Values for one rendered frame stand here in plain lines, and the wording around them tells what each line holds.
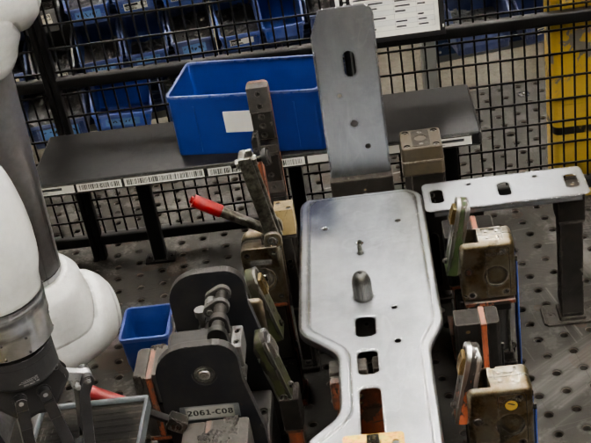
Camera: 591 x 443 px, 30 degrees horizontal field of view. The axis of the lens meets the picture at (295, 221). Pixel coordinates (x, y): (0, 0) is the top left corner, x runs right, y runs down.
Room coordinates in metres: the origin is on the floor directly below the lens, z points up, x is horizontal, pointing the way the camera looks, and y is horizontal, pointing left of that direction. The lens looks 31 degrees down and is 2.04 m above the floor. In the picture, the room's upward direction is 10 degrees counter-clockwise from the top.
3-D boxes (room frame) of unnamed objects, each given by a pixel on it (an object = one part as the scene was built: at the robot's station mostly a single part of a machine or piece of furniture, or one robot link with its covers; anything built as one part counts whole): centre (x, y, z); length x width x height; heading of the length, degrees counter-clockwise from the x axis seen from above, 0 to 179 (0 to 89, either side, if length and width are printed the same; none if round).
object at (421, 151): (1.82, -0.26, 0.88); 0.08 x 0.08 x 0.36; 84
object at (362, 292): (1.44, -0.09, 1.02); 0.03 x 0.03 x 0.07
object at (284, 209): (1.65, 0.02, 0.88); 0.04 x 0.04 x 0.36; 84
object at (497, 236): (1.48, -0.30, 0.87); 0.12 x 0.09 x 0.35; 84
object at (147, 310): (1.77, 0.32, 0.74); 0.11 x 0.10 x 0.09; 174
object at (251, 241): (1.58, 0.06, 0.88); 0.07 x 0.06 x 0.35; 84
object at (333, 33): (1.82, -0.14, 1.17); 0.12 x 0.01 x 0.34; 84
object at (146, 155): (2.01, 0.06, 1.02); 0.90 x 0.22 x 0.03; 84
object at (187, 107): (2.01, 0.04, 1.10); 0.30 x 0.17 x 0.13; 75
